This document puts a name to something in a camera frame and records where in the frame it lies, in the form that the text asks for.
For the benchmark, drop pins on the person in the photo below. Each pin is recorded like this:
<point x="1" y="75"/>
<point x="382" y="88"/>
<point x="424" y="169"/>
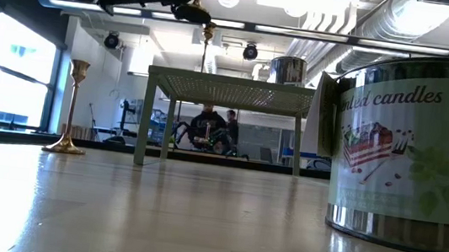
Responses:
<point x="231" y="129"/>
<point x="206" y="126"/>

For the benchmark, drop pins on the silver ventilation duct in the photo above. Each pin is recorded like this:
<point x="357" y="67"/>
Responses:
<point x="389" y="17"/>

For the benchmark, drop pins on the black background robot arm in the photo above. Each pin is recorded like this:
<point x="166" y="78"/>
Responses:
<point x="238" y="151"/>
<point x="183" y="132"/>

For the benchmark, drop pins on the black aluminium table frame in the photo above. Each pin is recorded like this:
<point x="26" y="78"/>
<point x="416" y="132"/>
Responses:
<point x="112" y="147"/>

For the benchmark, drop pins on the white ceiling pipes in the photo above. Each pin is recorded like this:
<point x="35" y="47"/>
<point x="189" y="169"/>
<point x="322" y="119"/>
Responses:
<point x="314" y="47"/>

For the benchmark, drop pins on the green perforated metal shelf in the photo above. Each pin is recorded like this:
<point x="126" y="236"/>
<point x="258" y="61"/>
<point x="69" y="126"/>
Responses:
<point x="232" y="91"/>

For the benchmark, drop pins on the black ceiling speaker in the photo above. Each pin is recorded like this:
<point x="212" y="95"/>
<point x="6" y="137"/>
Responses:
<point x="111" y="40"/>
<point x="250" y="52"/>

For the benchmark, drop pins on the silver candle tin cake label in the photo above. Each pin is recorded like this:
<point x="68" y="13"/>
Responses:
<point x="406" y="164"/>

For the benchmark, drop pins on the silver candle tin floral label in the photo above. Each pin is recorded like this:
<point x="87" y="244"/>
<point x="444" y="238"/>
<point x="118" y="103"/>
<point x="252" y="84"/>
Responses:
<point x="288" y="70"/>

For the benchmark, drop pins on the overhead light bar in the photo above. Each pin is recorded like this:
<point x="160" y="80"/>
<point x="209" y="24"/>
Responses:
<point x="303" y="33"/>

